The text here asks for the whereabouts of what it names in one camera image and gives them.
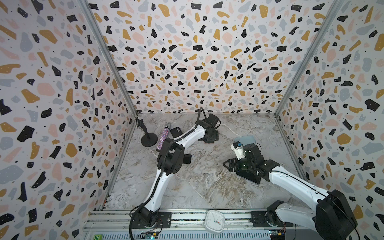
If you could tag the aluminium frame post left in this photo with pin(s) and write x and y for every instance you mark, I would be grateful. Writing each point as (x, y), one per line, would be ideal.
(121, 88)

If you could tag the white square clock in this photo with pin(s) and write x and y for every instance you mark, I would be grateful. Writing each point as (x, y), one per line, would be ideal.
(214, 222)

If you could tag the black round microphone stand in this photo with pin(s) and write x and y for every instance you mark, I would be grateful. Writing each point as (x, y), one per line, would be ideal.
(148, 139)

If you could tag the light blue phone case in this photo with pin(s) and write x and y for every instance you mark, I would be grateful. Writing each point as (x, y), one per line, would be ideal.
(245, 140)

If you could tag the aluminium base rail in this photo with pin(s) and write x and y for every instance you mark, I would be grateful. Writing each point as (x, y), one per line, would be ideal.
(248, 224)

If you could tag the aluminium frame post right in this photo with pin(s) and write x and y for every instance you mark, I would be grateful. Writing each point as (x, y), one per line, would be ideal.
(331, 14)

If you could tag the aluminium frame post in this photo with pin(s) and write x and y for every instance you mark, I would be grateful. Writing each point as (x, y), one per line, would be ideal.
(331, 14)
(121, 88)

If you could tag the purple glitter microphone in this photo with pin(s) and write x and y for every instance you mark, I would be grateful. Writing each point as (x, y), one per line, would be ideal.
(163, 136)

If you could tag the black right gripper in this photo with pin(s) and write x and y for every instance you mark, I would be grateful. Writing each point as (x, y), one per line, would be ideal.
(233, 163)

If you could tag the black phone case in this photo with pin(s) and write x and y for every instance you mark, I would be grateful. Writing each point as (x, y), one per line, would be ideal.
(176, 132)

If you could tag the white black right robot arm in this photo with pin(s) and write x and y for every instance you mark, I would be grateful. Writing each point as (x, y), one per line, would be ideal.
(327, 213)

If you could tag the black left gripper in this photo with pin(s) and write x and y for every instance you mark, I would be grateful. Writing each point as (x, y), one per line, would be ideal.
(215, 136)

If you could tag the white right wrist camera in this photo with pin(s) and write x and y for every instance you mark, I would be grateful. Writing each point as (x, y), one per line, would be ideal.
(238, 149)

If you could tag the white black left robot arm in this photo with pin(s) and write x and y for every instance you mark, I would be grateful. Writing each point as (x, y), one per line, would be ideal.
(170, 159)

